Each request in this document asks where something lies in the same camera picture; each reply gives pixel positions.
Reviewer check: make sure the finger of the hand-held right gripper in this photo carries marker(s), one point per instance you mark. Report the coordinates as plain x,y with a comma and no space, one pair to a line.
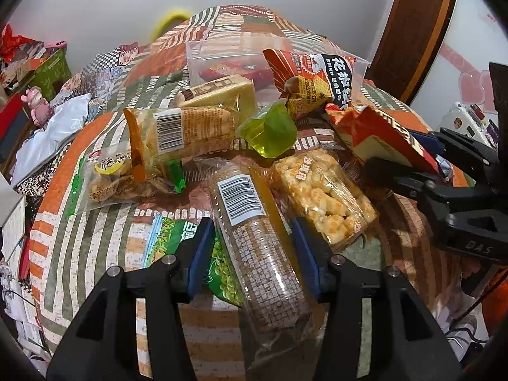
401,178
424,141

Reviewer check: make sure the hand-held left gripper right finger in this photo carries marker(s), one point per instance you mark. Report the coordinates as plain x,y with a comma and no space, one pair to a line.
307,254

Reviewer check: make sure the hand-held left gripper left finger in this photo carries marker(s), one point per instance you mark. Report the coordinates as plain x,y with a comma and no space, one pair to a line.
200,254

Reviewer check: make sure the green peas packet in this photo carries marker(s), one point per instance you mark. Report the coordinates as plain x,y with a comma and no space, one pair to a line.
222,274

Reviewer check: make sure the blue white chip bag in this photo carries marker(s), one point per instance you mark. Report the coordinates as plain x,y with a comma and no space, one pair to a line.
444,166

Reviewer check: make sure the red orange chip bag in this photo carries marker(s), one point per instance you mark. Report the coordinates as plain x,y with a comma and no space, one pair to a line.
381,135

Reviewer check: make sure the sesame cracker roll pack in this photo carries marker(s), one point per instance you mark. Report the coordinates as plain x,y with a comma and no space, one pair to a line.
262,254

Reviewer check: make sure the puffed rice snack pack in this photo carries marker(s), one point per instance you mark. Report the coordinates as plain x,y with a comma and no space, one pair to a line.
325,194

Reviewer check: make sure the clear cookie bag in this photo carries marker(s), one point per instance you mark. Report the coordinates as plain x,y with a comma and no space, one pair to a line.
107,182

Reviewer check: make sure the orange black snack bag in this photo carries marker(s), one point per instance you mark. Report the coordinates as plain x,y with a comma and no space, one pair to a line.
313,79

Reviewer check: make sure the green jelly cup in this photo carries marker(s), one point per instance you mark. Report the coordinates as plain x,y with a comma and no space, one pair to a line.
274,131

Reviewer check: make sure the yellow cracker pack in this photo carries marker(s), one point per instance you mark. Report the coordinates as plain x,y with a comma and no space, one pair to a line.
226,95

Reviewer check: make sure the clear plastic container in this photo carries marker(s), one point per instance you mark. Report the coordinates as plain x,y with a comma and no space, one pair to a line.
214,53

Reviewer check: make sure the white case with stickers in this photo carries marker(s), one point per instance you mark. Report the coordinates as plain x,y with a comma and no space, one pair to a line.
468,121

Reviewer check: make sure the person's orange clothing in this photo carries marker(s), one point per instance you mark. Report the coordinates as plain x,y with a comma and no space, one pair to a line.
494,301

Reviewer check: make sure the patchwork blanket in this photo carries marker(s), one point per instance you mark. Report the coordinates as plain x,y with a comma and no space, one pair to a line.
99,254

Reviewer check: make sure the orange cake packet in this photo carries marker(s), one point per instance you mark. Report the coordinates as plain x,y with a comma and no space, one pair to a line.
186,131

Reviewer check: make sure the red packet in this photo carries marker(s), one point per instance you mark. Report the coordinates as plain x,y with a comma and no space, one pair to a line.
230,73

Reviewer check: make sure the white plastic bag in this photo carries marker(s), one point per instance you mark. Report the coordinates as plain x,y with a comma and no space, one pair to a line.
51,135

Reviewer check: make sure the pink plush toy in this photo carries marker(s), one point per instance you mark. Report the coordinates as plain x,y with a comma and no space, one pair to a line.
37,105

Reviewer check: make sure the yellow object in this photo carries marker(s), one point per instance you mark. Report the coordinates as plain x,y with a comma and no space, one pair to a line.
166,24

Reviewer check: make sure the green box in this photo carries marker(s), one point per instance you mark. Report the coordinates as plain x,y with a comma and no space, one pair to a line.
51,73

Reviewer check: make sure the red plastic bag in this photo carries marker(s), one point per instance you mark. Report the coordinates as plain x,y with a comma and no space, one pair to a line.
14,41

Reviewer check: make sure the wooden door frame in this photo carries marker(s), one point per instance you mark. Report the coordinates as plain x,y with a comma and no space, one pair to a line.
416,27

